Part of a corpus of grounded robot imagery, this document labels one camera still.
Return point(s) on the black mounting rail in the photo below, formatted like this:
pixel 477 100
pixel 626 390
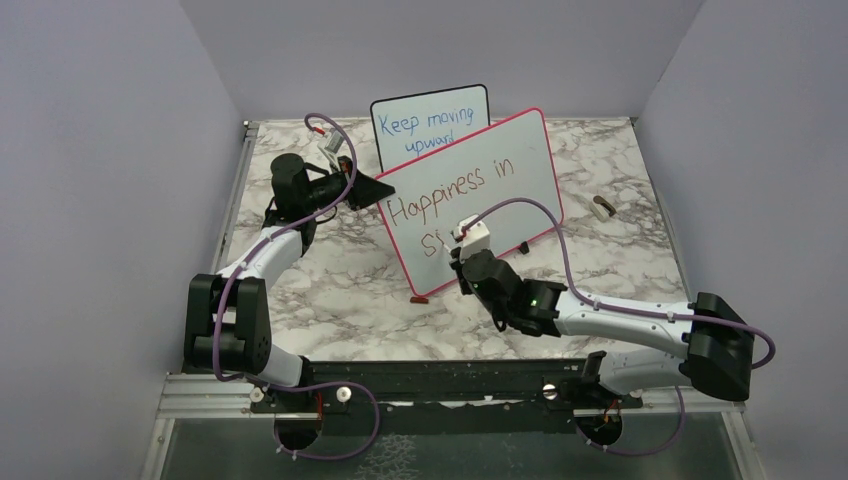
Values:
pixel 416 398

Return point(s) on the pink framed whiteboard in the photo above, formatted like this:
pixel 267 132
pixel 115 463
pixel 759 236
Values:
pixel 509 165

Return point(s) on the black framed whiteboard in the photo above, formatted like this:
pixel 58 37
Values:
pixel 407 127

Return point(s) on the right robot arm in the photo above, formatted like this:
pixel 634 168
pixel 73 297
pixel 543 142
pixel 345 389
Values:
pixel 701 344

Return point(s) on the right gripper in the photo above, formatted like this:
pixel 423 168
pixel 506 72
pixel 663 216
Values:
pixel 458 264

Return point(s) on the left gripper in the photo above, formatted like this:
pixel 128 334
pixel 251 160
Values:
pixel 366 191

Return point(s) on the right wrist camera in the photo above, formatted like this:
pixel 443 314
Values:
pixel 471 236

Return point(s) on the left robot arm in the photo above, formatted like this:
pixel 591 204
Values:
pixel 227 327

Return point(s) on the aluminium table frame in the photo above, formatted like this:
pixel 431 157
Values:
pixel 207 430

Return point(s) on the small white eraser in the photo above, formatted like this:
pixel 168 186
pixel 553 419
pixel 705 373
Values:
pixel 602 208

